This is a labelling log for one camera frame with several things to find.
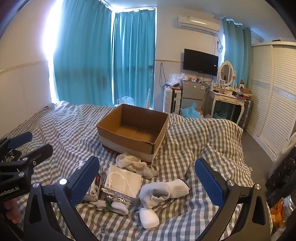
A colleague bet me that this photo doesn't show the beige lace cloth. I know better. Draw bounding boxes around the beige lace cloth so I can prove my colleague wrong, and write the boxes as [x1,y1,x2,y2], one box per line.
[116,152,158,179]

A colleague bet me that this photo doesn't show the white plastic bag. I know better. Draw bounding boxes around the white plastic bag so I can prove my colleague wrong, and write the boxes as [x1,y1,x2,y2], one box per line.
[117,96,135,107]

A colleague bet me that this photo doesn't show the clear plastic bags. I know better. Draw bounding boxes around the clear plastic bags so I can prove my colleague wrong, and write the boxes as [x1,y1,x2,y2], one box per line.
[166,72,187,88]

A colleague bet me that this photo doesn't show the floral print packet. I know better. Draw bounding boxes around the floral print packet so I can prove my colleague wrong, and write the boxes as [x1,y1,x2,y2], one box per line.
[73,160,103,202]

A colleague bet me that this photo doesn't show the grey checkered bed sheet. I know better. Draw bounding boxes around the grey checkered bed sheet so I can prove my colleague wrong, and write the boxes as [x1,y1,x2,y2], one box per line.
[0,101,274,241]

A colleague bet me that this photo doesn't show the dark suitcase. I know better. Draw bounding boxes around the dark suitcase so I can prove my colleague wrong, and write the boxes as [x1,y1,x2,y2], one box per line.
[238,98,254,129]

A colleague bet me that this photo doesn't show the white louvred wardrobe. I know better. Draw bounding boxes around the white louvred wardrobe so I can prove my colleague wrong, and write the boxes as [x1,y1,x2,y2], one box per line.
[245,41,296,161]

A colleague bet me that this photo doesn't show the wide teal curtain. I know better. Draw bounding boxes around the wide teal curtain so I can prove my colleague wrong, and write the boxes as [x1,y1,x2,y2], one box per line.
[53,0,114,107]

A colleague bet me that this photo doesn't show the teal basket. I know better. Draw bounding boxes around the teal basket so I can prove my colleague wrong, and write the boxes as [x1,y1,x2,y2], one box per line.
[212,110,228,119]

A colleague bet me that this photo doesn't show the small grey fridge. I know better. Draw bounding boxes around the small grey fridge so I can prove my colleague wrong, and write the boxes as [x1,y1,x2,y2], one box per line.
[181,79,207,114]

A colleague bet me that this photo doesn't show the small white sock green trim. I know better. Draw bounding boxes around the small white sock green trim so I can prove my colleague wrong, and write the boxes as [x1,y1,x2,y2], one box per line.
[107,201,129,215]

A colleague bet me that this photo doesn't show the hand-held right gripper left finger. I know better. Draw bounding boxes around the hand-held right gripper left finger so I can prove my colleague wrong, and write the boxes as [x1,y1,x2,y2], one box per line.
[23,156,100,241]

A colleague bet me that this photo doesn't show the white oval mirror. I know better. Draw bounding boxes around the white oval mirror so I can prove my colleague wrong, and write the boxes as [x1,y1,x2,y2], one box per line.
[218,60,236,88]

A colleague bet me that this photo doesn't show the white grey sock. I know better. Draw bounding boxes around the white grey sock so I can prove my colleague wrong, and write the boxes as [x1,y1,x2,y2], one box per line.
[139,182,171,208]

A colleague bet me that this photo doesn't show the black wall television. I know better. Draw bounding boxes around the black wall television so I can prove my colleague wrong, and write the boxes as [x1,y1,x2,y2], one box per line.
[183,48,219,77]

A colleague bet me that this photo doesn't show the blue plastic bag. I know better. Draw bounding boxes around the blue plastic bag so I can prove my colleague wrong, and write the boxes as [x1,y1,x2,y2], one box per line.
[180,103,204,119]

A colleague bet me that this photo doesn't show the clear packet of white masks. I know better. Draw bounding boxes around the clear packet of white masks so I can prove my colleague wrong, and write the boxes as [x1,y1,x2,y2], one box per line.
[99,164,142,206]

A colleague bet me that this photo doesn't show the brown cardboard box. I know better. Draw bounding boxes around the brown cardboard box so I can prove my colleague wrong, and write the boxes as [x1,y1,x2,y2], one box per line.
[96,103,170,163]

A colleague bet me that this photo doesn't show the white headboard panel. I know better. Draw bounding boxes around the white headboard panel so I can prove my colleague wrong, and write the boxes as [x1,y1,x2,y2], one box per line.
[0,60,53,136]

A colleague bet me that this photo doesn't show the person's left hand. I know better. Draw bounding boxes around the person's left hand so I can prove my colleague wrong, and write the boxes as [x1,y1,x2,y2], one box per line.
[1,199,22,224]

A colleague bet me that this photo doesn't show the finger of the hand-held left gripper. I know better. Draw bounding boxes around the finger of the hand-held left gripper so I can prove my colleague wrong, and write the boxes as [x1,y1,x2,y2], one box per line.
[20,144,54,166]
[0,132,33,151]

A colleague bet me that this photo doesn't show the orange plastic bag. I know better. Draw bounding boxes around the orange plastic bag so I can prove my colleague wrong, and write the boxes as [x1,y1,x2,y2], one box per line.
[269,197,295,229]

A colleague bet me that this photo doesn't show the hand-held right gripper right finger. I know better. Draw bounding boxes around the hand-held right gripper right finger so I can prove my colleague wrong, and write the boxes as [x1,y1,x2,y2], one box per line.
[195,158,271,241]

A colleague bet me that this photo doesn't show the white suitcase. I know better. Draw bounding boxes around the white suitcase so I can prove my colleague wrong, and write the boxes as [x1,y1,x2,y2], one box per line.
[163,88,182,114]

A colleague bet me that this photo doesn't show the narrow teal curtain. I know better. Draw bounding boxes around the narrow teal curtain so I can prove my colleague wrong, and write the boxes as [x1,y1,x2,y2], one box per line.
[221,18,252,89]

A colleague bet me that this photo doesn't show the white dressing table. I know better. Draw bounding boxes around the white dressing table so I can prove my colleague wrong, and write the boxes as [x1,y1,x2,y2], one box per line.
[206,89,247,123]

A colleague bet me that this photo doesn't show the dark printed bag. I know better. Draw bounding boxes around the dark printed bag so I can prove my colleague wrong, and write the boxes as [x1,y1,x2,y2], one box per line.
[265,147,296,200]

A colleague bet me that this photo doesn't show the white air conditioner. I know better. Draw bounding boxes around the white air conditioner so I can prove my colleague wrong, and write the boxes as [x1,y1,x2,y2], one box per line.
[177,15,221,36]

